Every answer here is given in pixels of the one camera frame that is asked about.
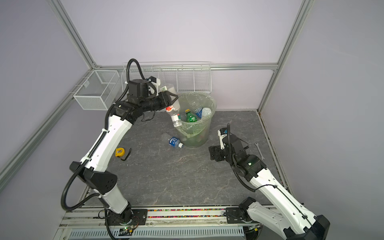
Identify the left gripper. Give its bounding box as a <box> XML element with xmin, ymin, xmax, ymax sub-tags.
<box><xmin>141</xmin><ymin>90</ymin><xmax>179</xmax><ymax>113</ymax></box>

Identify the square bottle red green label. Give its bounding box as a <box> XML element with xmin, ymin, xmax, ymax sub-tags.
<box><xmin>160</xmin><ymin>84</ymin><xmax>182</xmax><ymax>128</ymax></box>

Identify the clear bottle red cap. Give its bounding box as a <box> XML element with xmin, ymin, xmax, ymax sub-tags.
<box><xmin>202</xmin><ymin>108</ymin><xmax>212</xmax><ymax>119</ymax></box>

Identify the small green plastic bottle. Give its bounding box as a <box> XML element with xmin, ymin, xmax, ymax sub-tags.
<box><xmin>185</xmin><ymin>109</ymin><xmax>199</xmax><ymax>123</ymax></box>

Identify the clear bottle blue label white cap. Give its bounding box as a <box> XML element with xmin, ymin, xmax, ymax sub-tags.
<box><xmin>162</xmin><ymin>133</ymin><xmax>184</xmax><ymax>148</ymax></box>

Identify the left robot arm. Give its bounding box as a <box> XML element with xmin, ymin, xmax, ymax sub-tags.
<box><xmin>61</xmin><ymin>77</ymin><xmax>179</xmax><ymax>225</ymax></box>

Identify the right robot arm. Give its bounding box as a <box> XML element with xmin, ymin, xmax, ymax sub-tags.
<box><xmin>209</xmin><ymin>135</ymin><xmax>330</xmax><ymax>240</ymax></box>

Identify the green bin liner bag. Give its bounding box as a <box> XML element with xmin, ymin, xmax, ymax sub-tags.
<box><xmin>172</xmin><ymin>92</ymin><xmax>217</xmax><ymax>140</ymax></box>

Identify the grey mesh waste bin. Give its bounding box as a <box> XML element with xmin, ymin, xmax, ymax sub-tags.
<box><xmin>172</xmin><ymin>92</ymin><xmax>217</xmax><ymax>148</ymax></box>

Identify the silver open-end wrench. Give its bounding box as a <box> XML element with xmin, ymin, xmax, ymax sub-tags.
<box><xmin>255</xmin><ymin>142</ymin><xmax>265</xmax><ymax>161</ymax></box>

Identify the yellow tape measure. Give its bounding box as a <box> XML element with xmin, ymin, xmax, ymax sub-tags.
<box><xmin>115</xmin><ymin>148</ymin><xmax>126</xmax><ymax>158</ymax></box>

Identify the small white wire basket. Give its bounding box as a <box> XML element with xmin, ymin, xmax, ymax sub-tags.
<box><xmin>74</xmin><ymin>70</ymin><xmax>122</xmax><ymax>111</ymax></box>

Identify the long white wire basket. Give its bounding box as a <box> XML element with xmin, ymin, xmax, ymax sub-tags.
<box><xmin>140</xmin><ymin>62</ymin><xmax>212</xmax><ymax>93</ymax></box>

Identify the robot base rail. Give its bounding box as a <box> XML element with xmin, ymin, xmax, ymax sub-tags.
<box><xmin>53</xmin><ymin>206</ymin><xmax>310</xmax><ymax>240</ymax></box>

